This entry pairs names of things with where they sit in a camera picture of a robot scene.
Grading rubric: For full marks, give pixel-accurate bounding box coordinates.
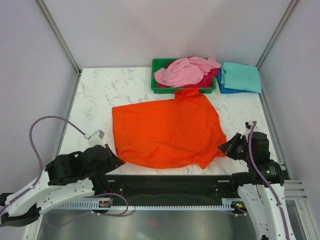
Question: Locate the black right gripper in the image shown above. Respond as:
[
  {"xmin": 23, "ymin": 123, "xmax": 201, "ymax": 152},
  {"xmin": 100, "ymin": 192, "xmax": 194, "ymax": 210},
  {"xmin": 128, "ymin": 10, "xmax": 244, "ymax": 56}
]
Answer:
[{"xmin": 217, "ymin": 132, "xmax": 254, "ymax": 163}]

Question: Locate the orange t shirt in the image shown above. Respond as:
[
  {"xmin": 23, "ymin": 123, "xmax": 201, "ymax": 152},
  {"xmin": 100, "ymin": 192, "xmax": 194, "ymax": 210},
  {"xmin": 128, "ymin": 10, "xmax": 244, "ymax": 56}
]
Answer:
[{"xmin": 112, "ymin": 87, "xmax": 227, "ymax": 169}]

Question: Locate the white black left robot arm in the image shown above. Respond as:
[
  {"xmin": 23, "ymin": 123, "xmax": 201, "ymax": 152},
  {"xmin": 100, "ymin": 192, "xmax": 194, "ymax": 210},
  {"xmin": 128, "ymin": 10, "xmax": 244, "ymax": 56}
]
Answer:
[{"xmin": 0, "ymin": 145, "xmax": 125, "ymax": 227}]

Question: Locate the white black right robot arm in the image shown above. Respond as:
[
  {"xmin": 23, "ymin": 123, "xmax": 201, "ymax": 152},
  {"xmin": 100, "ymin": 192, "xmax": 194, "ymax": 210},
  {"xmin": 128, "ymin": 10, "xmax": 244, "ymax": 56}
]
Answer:
[{"xmin": 218, "ymin": 131, "xmax": 296, "ymax": 240}]

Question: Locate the blue folded t shirt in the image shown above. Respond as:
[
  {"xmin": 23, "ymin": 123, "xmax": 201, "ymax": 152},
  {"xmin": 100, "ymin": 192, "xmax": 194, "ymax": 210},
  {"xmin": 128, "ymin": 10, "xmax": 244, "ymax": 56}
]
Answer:
[{"xmin": 217, "ymin": 68, "xmax": 251, "ymax": 94}]

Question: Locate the teal folded t shirt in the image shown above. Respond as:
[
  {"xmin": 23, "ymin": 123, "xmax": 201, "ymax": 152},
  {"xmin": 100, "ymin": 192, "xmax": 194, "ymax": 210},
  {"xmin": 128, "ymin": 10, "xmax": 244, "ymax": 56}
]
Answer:
[{"xmin": 221, "ymin": 61, "xmax": 262, "ymax": 94}]

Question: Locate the pink t shirt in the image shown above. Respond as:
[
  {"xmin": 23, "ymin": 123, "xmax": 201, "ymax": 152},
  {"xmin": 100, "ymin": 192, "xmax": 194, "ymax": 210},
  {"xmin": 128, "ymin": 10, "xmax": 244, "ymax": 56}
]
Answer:
[{"xmin": 154, "ymin": 56, "xmax": 222, "ymax": 88}]

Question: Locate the green plastic bin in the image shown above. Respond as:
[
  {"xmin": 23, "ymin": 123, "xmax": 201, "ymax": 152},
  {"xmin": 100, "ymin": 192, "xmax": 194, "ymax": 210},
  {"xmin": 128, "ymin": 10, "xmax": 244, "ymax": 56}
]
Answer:
[{"xmin": 150, "ymin": 58, "xmax": 219, "ymax": 94}]

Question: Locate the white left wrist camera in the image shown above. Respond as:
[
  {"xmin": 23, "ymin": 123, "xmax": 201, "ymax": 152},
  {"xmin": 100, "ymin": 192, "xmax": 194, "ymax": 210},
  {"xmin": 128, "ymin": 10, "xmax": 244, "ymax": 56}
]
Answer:
[{"xmin": 84, "ymin": 129, "xmax": 105, "ymax": 147}]

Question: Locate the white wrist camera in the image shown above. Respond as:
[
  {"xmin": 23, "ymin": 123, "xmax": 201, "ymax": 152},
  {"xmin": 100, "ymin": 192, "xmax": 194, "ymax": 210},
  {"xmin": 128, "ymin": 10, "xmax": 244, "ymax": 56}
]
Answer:
[
  {"xmin": 245, "ymin": 121, "xmax": 253, "ymax": 137},
  {"xmin": 84, "ymin": 129, "xmax": 105, "ymax": 147}
]

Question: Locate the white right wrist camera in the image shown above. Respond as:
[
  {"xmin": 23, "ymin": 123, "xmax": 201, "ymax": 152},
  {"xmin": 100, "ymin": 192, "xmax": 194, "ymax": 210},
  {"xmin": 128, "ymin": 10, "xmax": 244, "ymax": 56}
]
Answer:
[{"xmin": 245, "ymin": 121, "xmax": 253, "ymax": 137}]

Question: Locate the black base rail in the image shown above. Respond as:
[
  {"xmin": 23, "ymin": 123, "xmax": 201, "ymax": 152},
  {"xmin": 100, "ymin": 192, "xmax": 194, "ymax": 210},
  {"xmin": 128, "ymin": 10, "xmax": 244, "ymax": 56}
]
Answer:
[{"xmin": 101, "ymin": 175, "xmax": 240, "ymax": 206}]

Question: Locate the white slotted cable duct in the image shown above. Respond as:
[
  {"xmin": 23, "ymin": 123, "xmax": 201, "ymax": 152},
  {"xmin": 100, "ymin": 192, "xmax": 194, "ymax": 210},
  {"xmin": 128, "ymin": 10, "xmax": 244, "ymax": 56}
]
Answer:
[{"xmin": 52, "ymin": 198, "xmax": 247, "ymax": 211}]

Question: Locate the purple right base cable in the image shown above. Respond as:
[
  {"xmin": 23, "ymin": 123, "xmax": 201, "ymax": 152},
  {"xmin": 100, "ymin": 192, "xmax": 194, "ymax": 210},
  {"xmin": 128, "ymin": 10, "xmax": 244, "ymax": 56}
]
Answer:
[{"xmin": 226, "ymin": 208, "xmax": 248, "ymax": 217}]

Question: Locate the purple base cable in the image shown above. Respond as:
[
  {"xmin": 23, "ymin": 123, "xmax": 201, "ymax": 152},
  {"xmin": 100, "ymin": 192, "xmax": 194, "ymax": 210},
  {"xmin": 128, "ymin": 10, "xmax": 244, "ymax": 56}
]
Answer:
[
  {"xmin": 226, "ymin": 208, "xmax": 248, "ymax": 217},
  {"xmin": 44, "ymin": 193, "xmax": 130, "ymax": 228}
]

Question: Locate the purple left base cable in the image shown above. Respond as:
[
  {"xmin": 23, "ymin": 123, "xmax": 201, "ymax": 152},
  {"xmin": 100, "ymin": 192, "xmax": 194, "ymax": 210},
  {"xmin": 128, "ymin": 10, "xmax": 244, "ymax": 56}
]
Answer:
[{"xmin": 44, "ymin": 193, "xmax": 130, "ymax": 228}]

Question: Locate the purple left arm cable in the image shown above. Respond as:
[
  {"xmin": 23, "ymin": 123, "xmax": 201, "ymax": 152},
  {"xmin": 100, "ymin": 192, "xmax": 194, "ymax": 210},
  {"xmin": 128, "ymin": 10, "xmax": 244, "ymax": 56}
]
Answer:
[{"xmin": 0, "ymin": 115, "xmax": 87, "ymax": 216}]

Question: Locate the right aluminium frame post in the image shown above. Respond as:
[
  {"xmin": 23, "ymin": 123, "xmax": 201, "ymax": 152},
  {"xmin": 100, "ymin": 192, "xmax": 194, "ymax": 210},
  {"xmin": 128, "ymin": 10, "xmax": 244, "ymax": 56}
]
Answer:
[{"xmin": 256, "ymin": 0, "xmax": 300, "ymax": 70}]

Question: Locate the aluminium frame post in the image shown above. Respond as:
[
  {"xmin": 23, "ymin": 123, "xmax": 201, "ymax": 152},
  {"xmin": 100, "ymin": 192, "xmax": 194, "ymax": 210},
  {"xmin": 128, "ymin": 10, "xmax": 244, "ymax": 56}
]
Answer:
[
  {"xmin": 256, "ymin": 0, "xmax": 300, "ymax": 70},
  {"xmin": 34, "ymin": 0, "xmax": 82, "ymax": 76}
]

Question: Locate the left aluminium frame post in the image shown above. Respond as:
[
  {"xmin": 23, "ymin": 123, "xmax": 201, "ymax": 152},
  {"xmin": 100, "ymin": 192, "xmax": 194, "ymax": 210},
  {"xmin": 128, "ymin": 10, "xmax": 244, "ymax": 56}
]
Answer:
[{"xmin": 34, "ymin": 0, "xmax": 82, "ymax": 76}]

